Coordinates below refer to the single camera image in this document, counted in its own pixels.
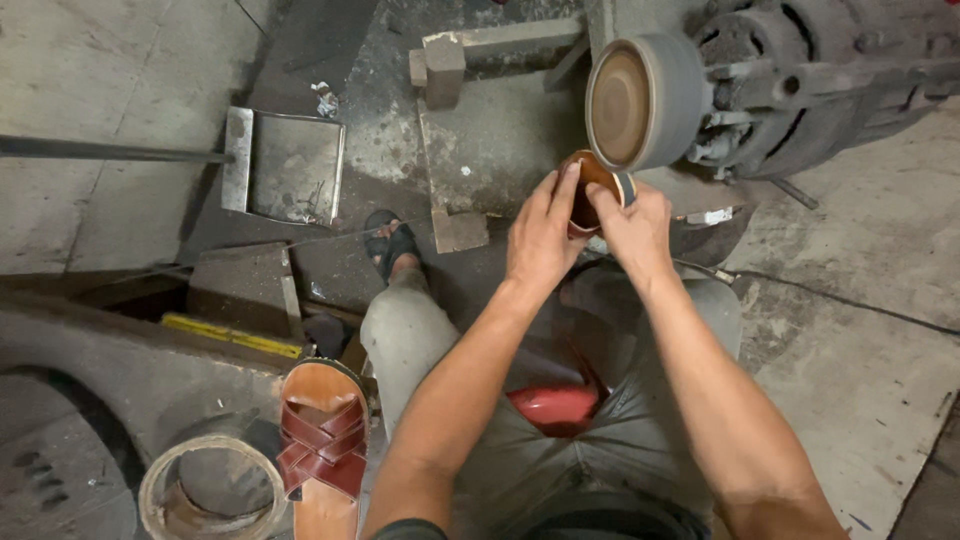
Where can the person's right hand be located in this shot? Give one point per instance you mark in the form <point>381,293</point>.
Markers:
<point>637,236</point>

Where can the grey machine base plate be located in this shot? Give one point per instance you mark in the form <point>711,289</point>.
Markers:
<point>487,150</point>

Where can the yellow strip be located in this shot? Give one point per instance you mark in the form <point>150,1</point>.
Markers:
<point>225,335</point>

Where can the crumpled white paper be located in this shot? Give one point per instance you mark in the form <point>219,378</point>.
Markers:
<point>326,100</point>

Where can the person's black sandal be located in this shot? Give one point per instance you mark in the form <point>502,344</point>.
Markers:
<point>390,244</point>

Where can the grey wooden frame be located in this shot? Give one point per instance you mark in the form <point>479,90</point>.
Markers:
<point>450,64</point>

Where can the brown sandal with grey sole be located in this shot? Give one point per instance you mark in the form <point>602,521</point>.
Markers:
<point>594,176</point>

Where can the person's grey trousers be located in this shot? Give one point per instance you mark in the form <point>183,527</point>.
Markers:
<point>409,337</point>

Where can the person's left hand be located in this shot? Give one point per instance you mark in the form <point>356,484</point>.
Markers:
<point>536,240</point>

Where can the grey grinding wheel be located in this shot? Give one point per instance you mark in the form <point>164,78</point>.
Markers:
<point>645,101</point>

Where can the grey grinder motor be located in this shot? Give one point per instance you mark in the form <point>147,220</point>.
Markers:
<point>810,82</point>

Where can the small wooden block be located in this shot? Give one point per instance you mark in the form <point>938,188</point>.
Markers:
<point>459,231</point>

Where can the red stool seat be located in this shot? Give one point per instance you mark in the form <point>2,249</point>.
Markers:
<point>551,409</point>

